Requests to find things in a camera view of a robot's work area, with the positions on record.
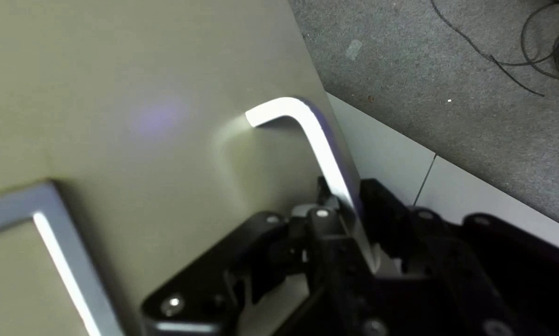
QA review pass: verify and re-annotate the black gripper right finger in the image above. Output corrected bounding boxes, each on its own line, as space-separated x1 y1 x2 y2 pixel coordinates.
360 179 559 336

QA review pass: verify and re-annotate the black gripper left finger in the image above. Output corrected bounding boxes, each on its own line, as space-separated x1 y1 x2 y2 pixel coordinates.
141 207 330 336

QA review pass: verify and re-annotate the beige bottom drawer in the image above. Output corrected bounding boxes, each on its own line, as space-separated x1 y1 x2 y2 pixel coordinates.
0 0 352 336

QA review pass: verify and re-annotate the chrome drawer handle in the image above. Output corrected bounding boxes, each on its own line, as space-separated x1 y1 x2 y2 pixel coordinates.
244 95 384 276

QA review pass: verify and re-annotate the metal label holder frame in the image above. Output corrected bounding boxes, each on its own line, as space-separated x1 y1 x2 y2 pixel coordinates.
0 181 126 336

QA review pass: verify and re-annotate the black cable on floor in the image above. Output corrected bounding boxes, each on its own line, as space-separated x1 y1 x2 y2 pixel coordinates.
431 0 548 99

